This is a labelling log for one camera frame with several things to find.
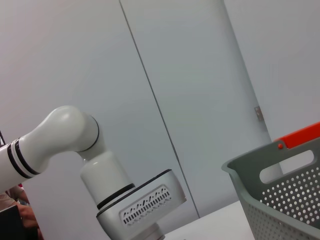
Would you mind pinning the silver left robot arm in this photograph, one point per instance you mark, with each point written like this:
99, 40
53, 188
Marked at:
62, 132

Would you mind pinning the grey perforated storage bin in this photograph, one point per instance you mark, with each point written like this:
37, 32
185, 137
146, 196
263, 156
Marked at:
275, 212

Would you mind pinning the metal door hinge plate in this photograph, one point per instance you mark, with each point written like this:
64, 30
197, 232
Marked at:
259, 113

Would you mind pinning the seated person beige shirt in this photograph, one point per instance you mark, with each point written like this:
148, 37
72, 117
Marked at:
27, 215

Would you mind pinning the black computer monitor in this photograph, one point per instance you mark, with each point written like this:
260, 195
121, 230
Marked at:
10, 222

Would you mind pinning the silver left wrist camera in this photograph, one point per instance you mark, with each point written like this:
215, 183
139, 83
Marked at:
150, 200

